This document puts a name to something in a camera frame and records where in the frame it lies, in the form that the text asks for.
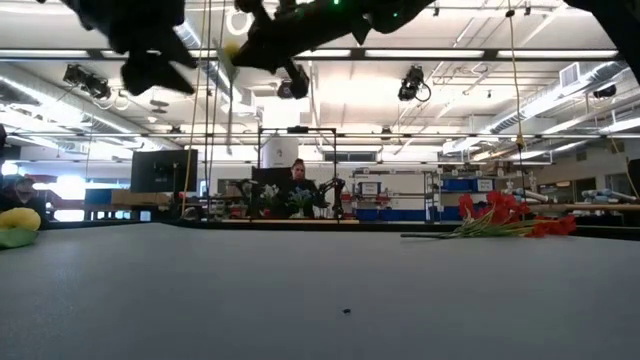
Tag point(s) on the black round camera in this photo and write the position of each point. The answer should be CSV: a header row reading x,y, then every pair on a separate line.
x,y
283,91

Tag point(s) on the blue background flowers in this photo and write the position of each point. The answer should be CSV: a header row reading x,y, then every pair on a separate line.
x,y
300,197

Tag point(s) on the blue shelf bins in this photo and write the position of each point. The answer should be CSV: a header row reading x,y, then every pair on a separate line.
x,y
460,185

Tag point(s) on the black computer monitor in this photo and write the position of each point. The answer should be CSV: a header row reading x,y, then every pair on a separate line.
x,y
165,172
270,175

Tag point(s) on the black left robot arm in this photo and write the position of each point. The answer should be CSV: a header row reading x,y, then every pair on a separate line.
x,y
75,7

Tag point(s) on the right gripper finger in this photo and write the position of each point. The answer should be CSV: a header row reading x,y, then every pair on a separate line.
x,y
265,59
260,41

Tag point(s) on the person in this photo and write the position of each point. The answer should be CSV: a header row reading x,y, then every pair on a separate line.
x,y
22,200
299,172

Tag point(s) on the row of blue bins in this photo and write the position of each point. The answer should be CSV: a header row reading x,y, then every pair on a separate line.
x,y
400,215

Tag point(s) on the large red flower bunch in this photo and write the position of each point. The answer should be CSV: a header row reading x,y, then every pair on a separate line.
x,y
500,212

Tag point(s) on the brown cardboard box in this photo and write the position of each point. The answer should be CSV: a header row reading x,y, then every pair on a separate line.
x,y
130,197

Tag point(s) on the yellow artificial tulip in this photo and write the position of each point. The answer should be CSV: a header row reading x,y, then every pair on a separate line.
x,y
231,49
20,219

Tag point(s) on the wooden workbench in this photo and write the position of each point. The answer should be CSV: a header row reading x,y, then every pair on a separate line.
x,y
590,206

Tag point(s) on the black background robot arm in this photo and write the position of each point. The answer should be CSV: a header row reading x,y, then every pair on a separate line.
x,y
334,192
247,192

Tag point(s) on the white background flowers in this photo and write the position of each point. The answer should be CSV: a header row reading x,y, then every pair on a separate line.
x,y
270,192

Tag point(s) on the blue grey tube bundle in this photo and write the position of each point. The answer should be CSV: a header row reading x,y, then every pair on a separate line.
x,y
610,196

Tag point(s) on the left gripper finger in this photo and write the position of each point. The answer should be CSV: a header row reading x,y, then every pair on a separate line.
x,y
145,75
175,52

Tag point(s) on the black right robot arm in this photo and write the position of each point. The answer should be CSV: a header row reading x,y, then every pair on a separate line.
x,y
380,15

